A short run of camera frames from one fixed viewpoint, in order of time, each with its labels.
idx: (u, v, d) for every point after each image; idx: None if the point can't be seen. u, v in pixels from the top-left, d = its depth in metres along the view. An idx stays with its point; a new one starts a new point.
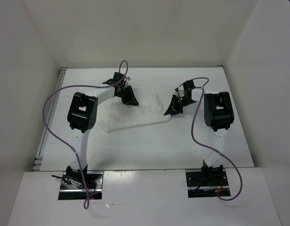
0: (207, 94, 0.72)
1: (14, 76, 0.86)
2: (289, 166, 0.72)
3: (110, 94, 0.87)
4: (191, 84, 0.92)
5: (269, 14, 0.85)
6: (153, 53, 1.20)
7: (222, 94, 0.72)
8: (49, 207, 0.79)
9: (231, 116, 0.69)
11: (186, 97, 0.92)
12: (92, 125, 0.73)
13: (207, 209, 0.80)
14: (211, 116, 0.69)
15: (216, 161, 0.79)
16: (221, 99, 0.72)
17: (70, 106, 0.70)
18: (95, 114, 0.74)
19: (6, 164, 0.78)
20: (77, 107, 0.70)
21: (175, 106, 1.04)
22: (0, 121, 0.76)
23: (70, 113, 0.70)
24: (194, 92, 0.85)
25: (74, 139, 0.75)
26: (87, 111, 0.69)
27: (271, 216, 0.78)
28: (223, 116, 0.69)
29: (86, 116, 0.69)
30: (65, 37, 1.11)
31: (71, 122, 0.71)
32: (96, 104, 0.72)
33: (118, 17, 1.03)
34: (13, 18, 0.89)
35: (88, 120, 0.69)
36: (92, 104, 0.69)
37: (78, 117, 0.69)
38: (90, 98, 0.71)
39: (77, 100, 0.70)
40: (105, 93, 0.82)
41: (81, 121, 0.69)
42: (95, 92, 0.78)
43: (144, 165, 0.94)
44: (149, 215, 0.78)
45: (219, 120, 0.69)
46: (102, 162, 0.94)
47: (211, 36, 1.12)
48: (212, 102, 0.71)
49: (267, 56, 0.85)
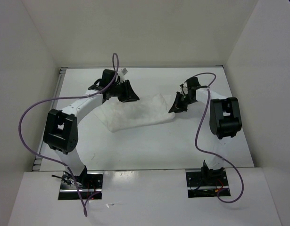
0: (214, 99, 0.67)
1: (14, 76, 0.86)
2: (289, 166, 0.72)
3: (97, 102, 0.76)
4: (194, 81, 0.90)
5: (269, 14, 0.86)
6: (153, 53, 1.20)
7: (231, 100, 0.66)
8: (49, 207, 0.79)
9: (239, 124, 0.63)
11: (190, 95, 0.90)
12: (73, 146, 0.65)
13: (207, 209, 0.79)
14: (216, 123, 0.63)
15: (217, 165, 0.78)
16: (229, 104, 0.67)
17: (46, 125, 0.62)
18: (76, 133, 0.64)
19: (6, 165, 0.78)
20: (53, 127, 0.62)
21: (178, 104, 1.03)
22: (0, 121, 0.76)
23: (47, 134, 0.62)
24: (198, 92, 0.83)
25: (61, 157, 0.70)
26: (64, 132, 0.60)
27: (271, 216, 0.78)
28: (229, 123, 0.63)
29: (63, 138, 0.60)
30: (65, 37, 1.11)
31: (49, 143, 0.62)
32: (76, 122, 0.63)
33: (118, 17, 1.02)
34: (13, 17, 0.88)
35: (66, 142, 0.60)
36: (69, 125, 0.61)
37: (54, 138, 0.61)
38: (67, 117, 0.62)
39: (53, 119, 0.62)
40: (89, 104, 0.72)
41: (59, 142, 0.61)
42: (76, 107, 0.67)
43: (143, 165, 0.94)
44: (149, 214, 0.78)
45: (226, 126, 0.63)
46: (102, 162, 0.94)
47: (211, 36, 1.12)
48: (219, 107, 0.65)
49: (268, 57, 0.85)
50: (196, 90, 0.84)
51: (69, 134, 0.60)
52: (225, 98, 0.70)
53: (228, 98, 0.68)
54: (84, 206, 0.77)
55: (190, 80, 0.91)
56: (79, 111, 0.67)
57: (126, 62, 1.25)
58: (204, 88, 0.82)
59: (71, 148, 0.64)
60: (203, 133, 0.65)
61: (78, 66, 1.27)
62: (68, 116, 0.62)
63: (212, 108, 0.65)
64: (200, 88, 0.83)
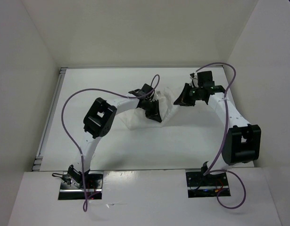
0: (233, 127, 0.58)
1: (14, 76, 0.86)
2: (289, 166, 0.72)
3: (132, 105, 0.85)
4: (207, 76, 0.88)
5: (269, 14, 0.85)
6: (153, 52, 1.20)
7: (252, 129, 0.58)
8: (48, 207, 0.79)
9: (256, 154, 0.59)
11: (201, 96, 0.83)
12: (104, 133, 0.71)
13: (207, 209, 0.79)
14: (231, 155, 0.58)
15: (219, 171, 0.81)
16: (249, 132, 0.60)
17: (89, 109, 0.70)
18: (111, 124, 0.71)
19: (6, 165, 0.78)
20: (95, 112, 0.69)
21: (185, 98, 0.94)
22: (1, 121, 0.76)
23: (87, 116, 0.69)
24: (212, 98, 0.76)
25: (83, 141, 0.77)
26: (103, 119, 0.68)
27: (271, 216, 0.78)
28: (246, 154, 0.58)
29: (101, 123, 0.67)
30: (65, 37, 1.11)
31: (86, 124, 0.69)
32: (114, 114, 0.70)
33: (118, 17, 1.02)
34: (12, 17, 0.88)
35: (101, 128, 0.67)
36: (110, 113, 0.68)
37: (92, 121, 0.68)
38: (110, 107, 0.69)
39: (96, 106, 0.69)
40: (128, 104, 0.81)
41: (95, 127, 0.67)
42: (117, 102, 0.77)
43: (144, 165, 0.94)
44: (149, 214, 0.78)
45: (241, 158, 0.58)
46: (103, 162, 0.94)
47: (211, 36, 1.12)
48: (239, 138, 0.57)
49: (267, 57, 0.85)
50: (211, 94, 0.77)
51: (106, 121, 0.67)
52: (245, 122, 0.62)
53: (249, 125, 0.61)
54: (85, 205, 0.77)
55: (202, 75, 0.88)
56: (118, 106, 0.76)
57: (127, 62, 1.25)
58: (221, 98, 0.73)
59: (101, 135, 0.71)
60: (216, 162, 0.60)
61: (78, 65, 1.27)
62: (111, 106, 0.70)
63: (230, 140, 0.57)
64: (216, 95, 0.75)
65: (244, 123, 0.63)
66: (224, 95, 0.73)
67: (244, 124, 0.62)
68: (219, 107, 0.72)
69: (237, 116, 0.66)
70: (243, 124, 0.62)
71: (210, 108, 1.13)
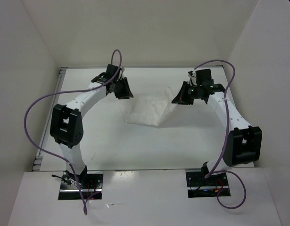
0: (235, 130, 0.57)
1: (14, 76, 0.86)
2: (289, 166, 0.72)
3: (101, 95, 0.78)
4: (206, 74, 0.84)
5: (269, 14, 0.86)
6: (153, 52, 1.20)
7: (253, 131, 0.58)
8: (48, 207, 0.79)
9: (255, 155, 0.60)
11: (201, 95, 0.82)
12: (78, 139, 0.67)
13: (207, 209, 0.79)
14: (232, 157, 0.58)
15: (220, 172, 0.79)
16: (250, 133, 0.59)
17: (52, 119, 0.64)
18: (81, 128, 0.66)
19: (6, 165, 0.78)
20: (59, 121, 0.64)
21: (183, 98, 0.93)
22: (1, 121, 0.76)
23: (53, 127, 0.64)
24: (211, 98, 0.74)
25: (64, 152, 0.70)
26: (70, 126, 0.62)
27: (271, 216, 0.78)
28: (246, 156, 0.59)
29: (69, 132, 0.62)
30: (65, 37, 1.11)
31: (55, 136, 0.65)
32: (79, 117, 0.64)
33: (118, 17, 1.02)
34: (12, 17, 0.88)
35: (71, 136, 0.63)
36: (74, 120, 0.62)
37: (61, 132, 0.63)
38: (72, 112, 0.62)
39: (57, 114, 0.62)
40: (93, 99, 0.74)
41: (65, 137, 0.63)
42: (80, 100, 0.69)
43: (144, 165, 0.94)
44: (149, 214, 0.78)
45: (241, 160, 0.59)
46: (103, 162, 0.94)
47: (211, 37, 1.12)
48: (240, 141, 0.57)
49: (267, 57, 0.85)
50: (210, 94, 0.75)
51: (73, 129, 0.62)
52: (246, 124, 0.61)
53: (250, 127, 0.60)
54: (85, 205, 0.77)
55: (201, 72, 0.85)
56: (83, 105, 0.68)
57: (126, 62, 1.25)
58: (221, 98, 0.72)
59: (76, 142, 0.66)
60: (217, 164, 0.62)
61: (78, 66, 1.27)
62: (73, 111, 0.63)
63: (231, 143, 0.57)
64: (216, 95, 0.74)
65: (245, 125, 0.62)
66: (224, 95, 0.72)
67: (245, 126, 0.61)
68: (220, 107, 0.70)
69: (238, 117, 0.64)
70: (243, 126, 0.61)
71: (209, 108, 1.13)
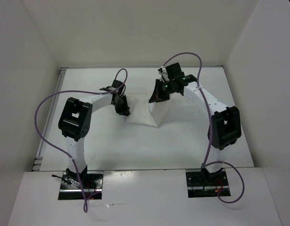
0: (215, 114, 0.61)
1: (14, 76, 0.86)
2: (288, 166, 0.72)
3: (107, 101, 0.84)
4: (176, 68, 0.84)
5: (269, 14, 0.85)
6: (153, 52, 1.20)
7: (232, 111, 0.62)
8: (48, 207, 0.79)
9: (238, 133, 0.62)
11: (175, 89, 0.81)
12: (85, 133, 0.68)
13: (207, 209, 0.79)
14: (219, 139, 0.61)
15: (218, 167, 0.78)
16: (228, 114, 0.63)
17: (63, 111, 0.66)
18: (89, 123, 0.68)
19: (6, 165, 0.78)
20: (70, 113, 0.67)
21: (159, 95, 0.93)
22: (1, 121, 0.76)
23: (62, 119, 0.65)
24: (187, 90, 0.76)
25: (68, 146, 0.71)
26: (80, 118, 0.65)
27: (271, 216, 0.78)
28: (230, 135, 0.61)
29: (78, 124, 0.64)
30: (65, 37, 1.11)
31: (62, 129, 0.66)
32: (90, 110, 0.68)
33: (118, 17, 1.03)
34: (12, 17, 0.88)
35: (80, 128, 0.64)
36: (86, 111, 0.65)
37: (68, 124, 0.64)
38: (84, 105, 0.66)
39: (70, 106, 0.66)
40: (101, 100, 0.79)
41: (73, 129, 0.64)
42: (91, 99, 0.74)
43: (144, 165, 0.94)
44: (149, 214, 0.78)
45: (228, 140, 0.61)
46: (103, 162, 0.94)
47: (211, 36, 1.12)
48: (222, 121, 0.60)
49: (268, 57, 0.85)
50: (185, 86, 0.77)
51: (84, 120, 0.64)
52: (224, 106, 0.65)
53: (227, 108, 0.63)
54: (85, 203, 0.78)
55: (171, 67, 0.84)
56: (93, 102, 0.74)
57: (126, 62, 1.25)
58: (195, 87, 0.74)
59: (82, 136, 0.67)
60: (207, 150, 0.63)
61: (78, 66, 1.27)
62: (85, 103, 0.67)
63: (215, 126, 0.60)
64: (190, 85, 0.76)
65: (223, 107, 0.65)
66: (197, 84, 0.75)
67: (224, 108, 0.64)
68: (197, 96, 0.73)
69: (215, 102, 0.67)
70: (222, 109, 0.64)
71: None
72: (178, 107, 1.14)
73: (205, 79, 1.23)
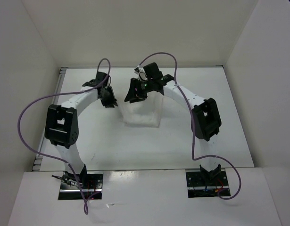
0: (195, 107, 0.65)
1: (14, 76, 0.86)
2: (288, 166, 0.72)
3: (92, 97, 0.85)
4: (154, 68, 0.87)
5: (269, 14, 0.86)
6: (153, 52, 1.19)
7: (209, 103, 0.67)
8: (48, 207, 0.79)
9: (219, 122, 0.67)
11: (155, 88, 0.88)
12: (74, 139, 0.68)
13: (207, 209, 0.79)
14: (202, 131, 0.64)
15: (214, 165, 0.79)
16: (207, 106, 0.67)
17: (47, 121, 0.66)
18: (77, 127, 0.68)
19: (6, 165, 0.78)
20: (54, 121, 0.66)
21: (139, 95, 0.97)
22: (0, 121, 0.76)
23: (48, 130, 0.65)
24: (166, 89, 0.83)
25: (61, 153, 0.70)
26: (66, 125, 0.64)
27: (271, 216, 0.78)
28: (212, 125, 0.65)
29: (66, 131, 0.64)
30: (64, 37, 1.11)
31: (51, 139, 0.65)
32: (75, 115, 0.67)
33: (117, 17, 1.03)
34: (12, 17, 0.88)
35: (68, 135, 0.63)
36: (70, 117, 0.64)
37: (56, 133, 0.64)
38: (67, 111, 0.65)
39: (53, 113, 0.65)
40: (84, 100, 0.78)
41: (62, 137, 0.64)
42: (74, 101, 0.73)
43: (144, 165, 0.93)
44: (149, 214, 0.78)
45: (211, 130, 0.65)
46: (103, 161, 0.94)
47: (211, 36, 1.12)
48: (202, 114, 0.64)
49: (268, 57, 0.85)
50: (163, 86, 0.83)
51: (70, 127, 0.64)
52: (202, 99, 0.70)
53: (205, 100, 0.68)
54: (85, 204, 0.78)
55: (150, 66, 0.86)
56: (77, 105, 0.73)
57: (126, 62, 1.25)
58: (174, 85, 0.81)
59: (72, 142, 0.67)
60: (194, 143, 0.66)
61: (78, 66, 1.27)
62: (68, 109, 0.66)
63: (197, 118, 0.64)
64: (169, 85, 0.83)
65: (200, 100, 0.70)
66: (175, 82, 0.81)
67: (202, 101, 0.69)
68: (176, 93, 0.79)
69: (193, 96, 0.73)
70: (200, 102, 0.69)
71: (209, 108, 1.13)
72: (178, 106, 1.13)
73: (205, 79, 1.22)
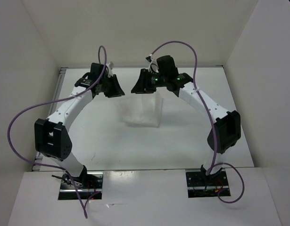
0: (217, 121, 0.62)
1: (13, 76, 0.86)
2: (288, 166, 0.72)
3: (87, 99, 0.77)
4: (169, 64, 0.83)
5: (269, 14, 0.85)
6: (153, 52, 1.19)
7: (233, 117, 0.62)
8: (48, 207, 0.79)
9: (238, 136, 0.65)
11: (169, 87, 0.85)
12: (68, 152, 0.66)
13: (207, 209, 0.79)
14: (220, 145, 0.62)
15: (219, 167, 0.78)
16: (229, 119, 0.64)
17: (36, 137, 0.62)
18: (68, 141, 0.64)
19: (6, 165, 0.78)
20: (44, 137, 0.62)
21: (147, 88, 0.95)
22: (0, 121, 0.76)
23: (39, 144, 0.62)
24: (183, 92, 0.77)
25: (57, 161, 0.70)
26: (55, 143, 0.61)
27: (271, 216, 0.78)
28: (230, 139, 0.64)
29: (57, 148, 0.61)
30: (64, 37, 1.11)
31: (43, 152, 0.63)
32: (65, 130, 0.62)
33: (117, 17, 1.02)
34: (12, 17, 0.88)
35: (60, 153, 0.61)
36: (59, 136, 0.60)
37: (48, 149, 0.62)
38: (55, 128, 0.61)
39: (40, 130, 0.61)
40: (77, 107, 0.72)
41: (53, 153, 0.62)
42: (64, 112, 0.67)
43: (144, 165, 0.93)
44: (149, 214, 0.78)
45: (227, 144, 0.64)
46: (103, 161, 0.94)
47: (211, 36, 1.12)
48: (223, 129, 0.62)
49: (268, 57, 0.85)
50: (180, 88, 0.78)
51: (60, 145, 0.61)
52: (224, 110, 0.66)
53: (228, 114, 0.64)
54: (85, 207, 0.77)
55: (165, 64, 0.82)
56: (68, 116, 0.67)
57: (126, 62, 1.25)
58: (193, 89, 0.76)
59: (65, 157, 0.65)
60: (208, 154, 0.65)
61: (78, 66, 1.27)
62: (56, 125, 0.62)
63: (219, 133, 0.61)
64: (186, 88, 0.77)
65: (224, 111, 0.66)
66: (194, 85, 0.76)
67: (224, 113, 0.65)
68: (194, 99, 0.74)
69: (215, 106, 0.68)
70: (222, 114, 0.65)
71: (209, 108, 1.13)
72: (178, 106, 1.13)
73: (204, 79, 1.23)
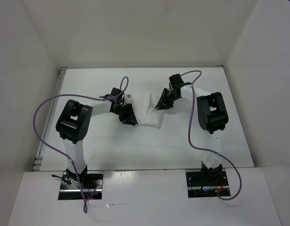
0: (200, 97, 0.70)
1: (13, 76, 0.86)
2: (288, 166, 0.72)
3: (107, 108, 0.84)
4: (177, 78, 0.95)
5: (269, 14, 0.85)
6: (153, 52, 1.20)
7: (215, 96, 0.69)
8: (48, 207, 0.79)
9: (226, 117, 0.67)
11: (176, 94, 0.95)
12: (82, 136, 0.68)
13: (207, 209, 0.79)
14: (205, 119, 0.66)
15: (215, 162, 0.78)
16: (214, 100, 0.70)
17: (61, 114, 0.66)
18: (87, 125, 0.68)
19: (6, 165, 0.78)
20: (68, 115, 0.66)
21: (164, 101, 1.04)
22: (0, 121, 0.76)
23: (60, 121, 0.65)
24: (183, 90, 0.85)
25: (67, 149, 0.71)
26: (78, 120, 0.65)
27: (271, 216, 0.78)
28: (217, 117, 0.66)
29: (77, 125, 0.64)
30: (65, 37, 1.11)
31: (60, 131, 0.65)
32: (89, 114, 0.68)
33: (117, 17, 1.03)
34: (12, 17, 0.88)
35: (78, 131, 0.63)
36: (84, 114, 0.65)
37: (67, 126, 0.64)
38: (84, 107, 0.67)
39: (69, 108, 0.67)
40: (100, 106, 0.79)
41: (71, 131, 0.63)
42: (91, 102, 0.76)
43: (144, 165, 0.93)
44: (149, 214, 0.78)
45: (214, 121, 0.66)
46: (103, 161, 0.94)
47: (211, 36, 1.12)
48: (206, 103, 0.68)
49: (267, 57, 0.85)
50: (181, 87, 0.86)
51: (83, 122, 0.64)
52: (209, 93, 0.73)
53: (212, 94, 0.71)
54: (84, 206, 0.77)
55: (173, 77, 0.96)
56: (93, 106, 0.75)
57: (126, 62, 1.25)
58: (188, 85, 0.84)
59: (79, 139, 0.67)
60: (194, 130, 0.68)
61: (78, 66, 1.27)
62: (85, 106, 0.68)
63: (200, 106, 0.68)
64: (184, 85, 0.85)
65: (209, 93, 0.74)
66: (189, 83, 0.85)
67: (209, 94, 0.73)
68: (189, 92, 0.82)
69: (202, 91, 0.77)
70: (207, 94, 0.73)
71: None
72: (178, 106, 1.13)
73: (204, 79, 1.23)
